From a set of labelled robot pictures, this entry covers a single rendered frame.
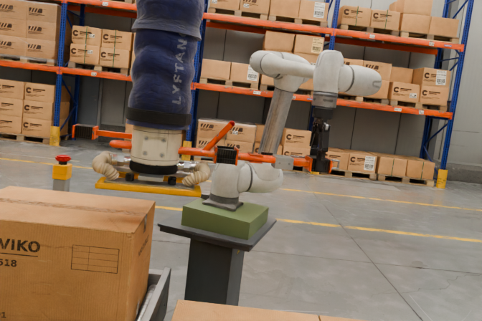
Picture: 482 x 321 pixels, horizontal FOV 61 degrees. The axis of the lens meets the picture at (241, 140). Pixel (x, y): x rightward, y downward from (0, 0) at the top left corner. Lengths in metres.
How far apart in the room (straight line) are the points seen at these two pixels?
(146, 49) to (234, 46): 8.55
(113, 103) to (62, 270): 8.85
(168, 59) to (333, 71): 0.58
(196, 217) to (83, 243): 0.77
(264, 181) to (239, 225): 0.32
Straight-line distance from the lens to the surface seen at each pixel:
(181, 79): 1.40
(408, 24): 9.41
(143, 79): 1.40
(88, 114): 10.35
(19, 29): 9.56
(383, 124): 10.54
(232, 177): 2.11
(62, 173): 2.14
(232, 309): 1.84
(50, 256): 1.51
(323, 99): 1.52
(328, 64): 1.53
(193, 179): 1.39
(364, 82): 1.61
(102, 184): 1.39
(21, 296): 1.60
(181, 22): 1.40
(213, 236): 2.01
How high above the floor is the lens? 1.42
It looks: 6 degrees down
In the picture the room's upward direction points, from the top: 7 degrees clockwise
